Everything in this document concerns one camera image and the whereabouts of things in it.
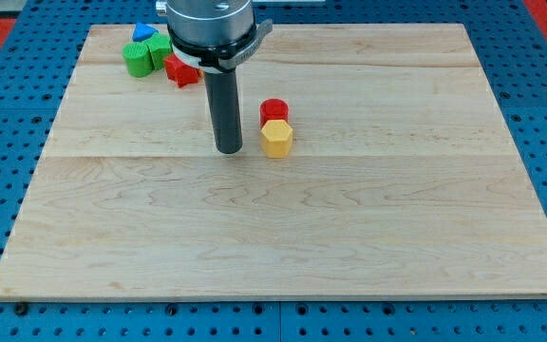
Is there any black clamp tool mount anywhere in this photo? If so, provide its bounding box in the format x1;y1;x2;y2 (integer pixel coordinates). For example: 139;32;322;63
168;19;274;74

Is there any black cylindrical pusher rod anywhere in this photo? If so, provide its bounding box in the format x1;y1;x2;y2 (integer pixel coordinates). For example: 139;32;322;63
205;69;242;154

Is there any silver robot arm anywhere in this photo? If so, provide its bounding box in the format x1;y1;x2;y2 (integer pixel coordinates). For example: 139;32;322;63
155;0;273;154

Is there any red circle block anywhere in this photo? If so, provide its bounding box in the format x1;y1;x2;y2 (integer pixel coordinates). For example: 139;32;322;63
259;98;289;127

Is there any green hexagon block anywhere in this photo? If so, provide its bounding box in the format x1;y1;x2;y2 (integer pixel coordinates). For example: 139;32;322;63
143;33;172;70

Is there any yellow hexagon block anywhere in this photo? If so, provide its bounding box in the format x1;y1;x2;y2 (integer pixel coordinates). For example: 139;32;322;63
260;120;293;159

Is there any green circle block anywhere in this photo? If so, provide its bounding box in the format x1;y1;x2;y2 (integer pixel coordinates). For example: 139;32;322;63
122;42;154;78

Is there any red star block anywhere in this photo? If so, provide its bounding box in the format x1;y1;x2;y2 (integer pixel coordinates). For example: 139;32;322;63
163;54;199;88

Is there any blue triangle block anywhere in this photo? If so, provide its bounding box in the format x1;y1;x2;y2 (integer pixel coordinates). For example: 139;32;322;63
132;22;159;42

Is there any light wooden board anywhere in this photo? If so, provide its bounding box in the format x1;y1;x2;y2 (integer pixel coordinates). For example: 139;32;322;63
0;24;547;302

